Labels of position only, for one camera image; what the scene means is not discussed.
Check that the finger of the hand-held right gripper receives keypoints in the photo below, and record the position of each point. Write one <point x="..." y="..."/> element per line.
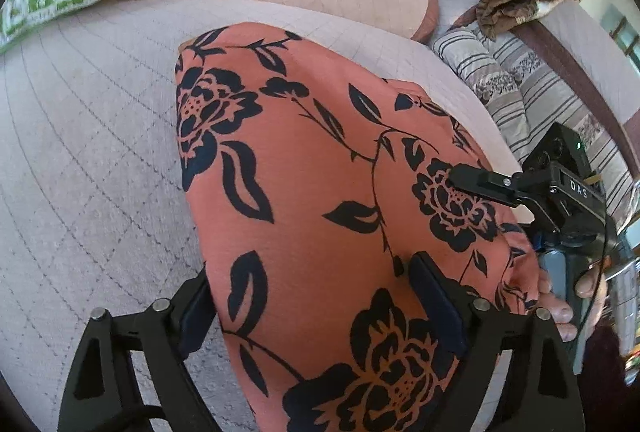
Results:
<point x="480" y="182"/>

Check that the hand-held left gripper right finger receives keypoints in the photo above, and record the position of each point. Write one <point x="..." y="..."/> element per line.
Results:
<point x="435" y="302"/>

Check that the pink quilted sofa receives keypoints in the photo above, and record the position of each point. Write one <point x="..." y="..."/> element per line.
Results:
<point x="100" y="137"/>

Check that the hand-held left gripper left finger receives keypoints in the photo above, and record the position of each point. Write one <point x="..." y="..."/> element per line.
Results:
<point x="192" y="317"/>

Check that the person's right hand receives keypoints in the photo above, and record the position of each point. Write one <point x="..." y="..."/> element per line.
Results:
<point x="592" y="287"/>

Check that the orange floral garment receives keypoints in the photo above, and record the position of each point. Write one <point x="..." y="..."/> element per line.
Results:
<point x="310" y="162"/>

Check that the striped grey cushion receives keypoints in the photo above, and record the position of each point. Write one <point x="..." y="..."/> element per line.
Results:
<point x="540" y="82"/>

